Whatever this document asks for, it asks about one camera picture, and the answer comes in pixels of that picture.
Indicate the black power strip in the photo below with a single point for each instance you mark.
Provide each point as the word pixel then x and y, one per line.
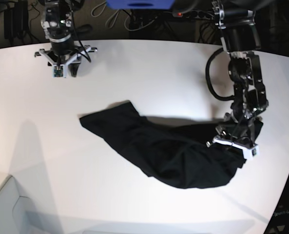
pixel 195 14

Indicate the black device on floor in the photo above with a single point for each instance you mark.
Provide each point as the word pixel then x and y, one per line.
pixel 16 20

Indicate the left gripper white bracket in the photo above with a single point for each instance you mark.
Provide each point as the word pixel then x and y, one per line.
pixel 240 134

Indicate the black t-shirt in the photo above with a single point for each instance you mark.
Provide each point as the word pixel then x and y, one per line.
pixel 175 155

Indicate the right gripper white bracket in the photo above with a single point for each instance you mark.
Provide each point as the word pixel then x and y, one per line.
pixel 62 65

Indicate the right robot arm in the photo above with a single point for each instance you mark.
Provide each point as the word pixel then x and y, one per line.
pixel 67 50

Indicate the white tray corner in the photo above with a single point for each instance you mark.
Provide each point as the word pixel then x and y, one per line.
pixel 19 215

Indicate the blue box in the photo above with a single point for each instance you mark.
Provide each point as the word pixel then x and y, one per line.
pixel 140 4

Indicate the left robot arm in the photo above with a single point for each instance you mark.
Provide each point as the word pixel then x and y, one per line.
pixel 240 40

